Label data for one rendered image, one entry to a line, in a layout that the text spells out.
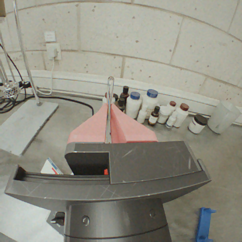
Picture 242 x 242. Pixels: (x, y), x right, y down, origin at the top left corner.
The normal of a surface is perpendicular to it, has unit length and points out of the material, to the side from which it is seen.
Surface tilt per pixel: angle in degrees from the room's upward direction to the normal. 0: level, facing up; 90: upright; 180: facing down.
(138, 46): 90
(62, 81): 90
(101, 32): 90
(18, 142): 0
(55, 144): 0
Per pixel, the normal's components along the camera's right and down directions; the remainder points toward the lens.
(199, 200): 0.12, -0.73
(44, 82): -0.11, 0.66
